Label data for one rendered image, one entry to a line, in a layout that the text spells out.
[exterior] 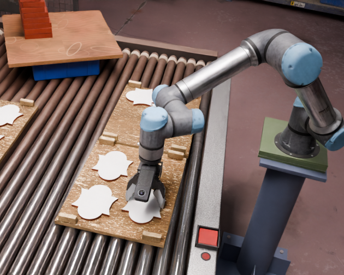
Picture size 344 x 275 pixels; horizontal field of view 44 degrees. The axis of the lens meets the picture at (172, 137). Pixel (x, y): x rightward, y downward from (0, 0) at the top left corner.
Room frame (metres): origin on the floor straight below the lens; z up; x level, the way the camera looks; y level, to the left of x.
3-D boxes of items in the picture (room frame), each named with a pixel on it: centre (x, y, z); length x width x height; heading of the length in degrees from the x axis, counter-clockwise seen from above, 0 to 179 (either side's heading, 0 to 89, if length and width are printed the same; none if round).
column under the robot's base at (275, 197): (1.41, -0.52, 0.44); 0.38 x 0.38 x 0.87; 79
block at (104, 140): (1.23, 0.24, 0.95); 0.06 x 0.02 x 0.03; 83
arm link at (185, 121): (1.04, -0.02, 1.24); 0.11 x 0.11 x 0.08; 28
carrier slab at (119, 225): (1.02, 0.13, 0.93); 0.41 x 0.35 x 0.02; 173
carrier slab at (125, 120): (1.44, 0.08, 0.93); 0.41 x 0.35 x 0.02; 174
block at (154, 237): (0.81, 0.02, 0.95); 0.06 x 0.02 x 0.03; 83
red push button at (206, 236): (0.85, -0.15, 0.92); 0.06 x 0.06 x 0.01; 86
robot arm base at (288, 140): (1.41, -0.52, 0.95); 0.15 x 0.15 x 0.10
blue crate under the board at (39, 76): (1.81, 0.58, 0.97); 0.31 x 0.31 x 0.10; 24
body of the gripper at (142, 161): (0.97, 0.06, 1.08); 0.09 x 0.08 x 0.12; 173
